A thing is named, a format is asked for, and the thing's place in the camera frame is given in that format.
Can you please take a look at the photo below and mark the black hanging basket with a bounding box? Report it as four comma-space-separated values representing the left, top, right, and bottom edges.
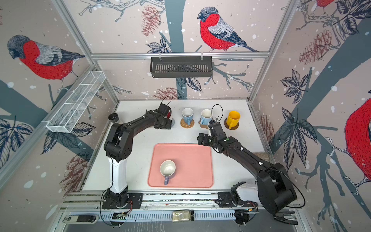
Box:
150, 56, 213, 78

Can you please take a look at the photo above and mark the dark brown round coaster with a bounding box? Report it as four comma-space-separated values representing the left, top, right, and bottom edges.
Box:
224, 119, 239, 130

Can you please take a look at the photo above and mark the yellow mug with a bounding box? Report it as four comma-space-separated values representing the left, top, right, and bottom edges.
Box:
227, 111, 241, 128

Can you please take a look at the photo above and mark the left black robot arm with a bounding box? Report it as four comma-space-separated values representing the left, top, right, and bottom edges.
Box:
104, 103, 173, 208

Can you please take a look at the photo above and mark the tan cork round coaster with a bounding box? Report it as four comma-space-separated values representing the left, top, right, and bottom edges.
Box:
180, 119, 195, 129

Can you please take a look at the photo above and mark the white mug light-blue handle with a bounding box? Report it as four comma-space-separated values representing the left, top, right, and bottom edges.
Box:
200, 109, 212, 126

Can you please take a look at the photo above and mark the white wire mesh basket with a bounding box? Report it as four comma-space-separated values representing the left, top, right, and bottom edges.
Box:
46, 71, 106, 133

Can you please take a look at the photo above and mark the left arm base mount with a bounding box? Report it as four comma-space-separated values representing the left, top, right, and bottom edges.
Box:
101, 193, 144, 210

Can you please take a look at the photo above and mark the pink tray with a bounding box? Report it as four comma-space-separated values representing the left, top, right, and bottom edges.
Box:
147, 144, 214, 189

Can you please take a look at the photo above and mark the clear jar with grains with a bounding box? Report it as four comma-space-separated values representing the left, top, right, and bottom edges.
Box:
254, 152, 270, 161

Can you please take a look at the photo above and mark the white mug purple handle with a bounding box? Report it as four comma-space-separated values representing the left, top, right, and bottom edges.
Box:
160, 160, 176, 186

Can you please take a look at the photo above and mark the brown flower-shaped coaster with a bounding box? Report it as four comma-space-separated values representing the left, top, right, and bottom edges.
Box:
198, 120, 216, 130

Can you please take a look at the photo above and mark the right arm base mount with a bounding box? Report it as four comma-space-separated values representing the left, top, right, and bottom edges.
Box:
215, 191, 259, 208

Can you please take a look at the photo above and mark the black clamp tool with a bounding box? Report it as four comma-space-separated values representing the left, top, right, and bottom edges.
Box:
273, 211, 299, 225

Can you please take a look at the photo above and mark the black-lid spice jar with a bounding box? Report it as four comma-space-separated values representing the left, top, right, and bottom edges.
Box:
108, 113, 119, 123

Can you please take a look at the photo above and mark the white mug blue handle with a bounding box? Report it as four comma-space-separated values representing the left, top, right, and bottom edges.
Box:
182, 108, 194, 126

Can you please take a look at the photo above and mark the black device on rail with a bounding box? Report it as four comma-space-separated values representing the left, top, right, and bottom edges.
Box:
62, 215, 97, 224

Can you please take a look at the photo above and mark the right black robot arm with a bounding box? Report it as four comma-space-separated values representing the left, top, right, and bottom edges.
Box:
197, 122, 297, 215

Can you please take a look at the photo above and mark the jar below table edge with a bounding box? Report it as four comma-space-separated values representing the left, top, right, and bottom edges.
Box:
172, 210, 195, 222

